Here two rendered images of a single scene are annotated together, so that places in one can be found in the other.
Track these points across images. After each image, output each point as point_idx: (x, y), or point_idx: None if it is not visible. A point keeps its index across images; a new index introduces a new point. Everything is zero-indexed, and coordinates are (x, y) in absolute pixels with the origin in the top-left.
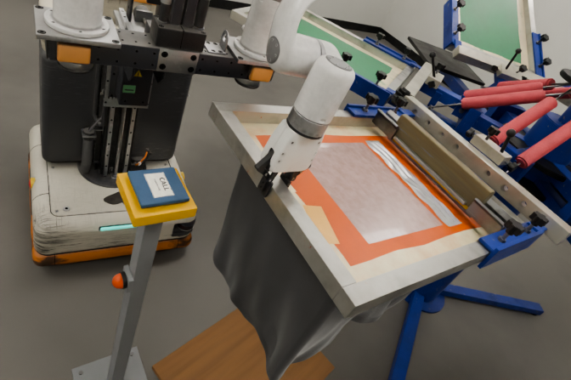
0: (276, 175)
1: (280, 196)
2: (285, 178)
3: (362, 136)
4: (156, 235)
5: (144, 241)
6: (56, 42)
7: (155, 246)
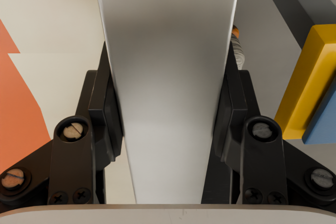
0: (244, 169)
1: (221, 18)
2: (115, 128)
3: None
4: (309, 6)
5: (327, 0)
6: None
7: None
